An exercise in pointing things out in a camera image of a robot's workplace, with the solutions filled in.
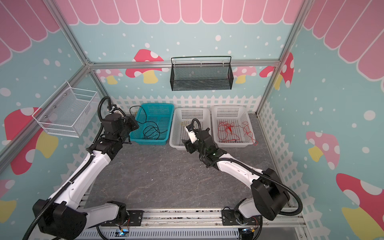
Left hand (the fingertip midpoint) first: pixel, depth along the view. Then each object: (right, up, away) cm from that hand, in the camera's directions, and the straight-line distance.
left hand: (135, 119), depth 77 cm
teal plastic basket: (-1, +1, +39) cm, 39 cm away
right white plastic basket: (+64, +6, +38) cm, 74 cm away
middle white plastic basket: (+21, +4, +38) cm, 44 cm away
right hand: (+26, -10, +5) cm, 28 cm away
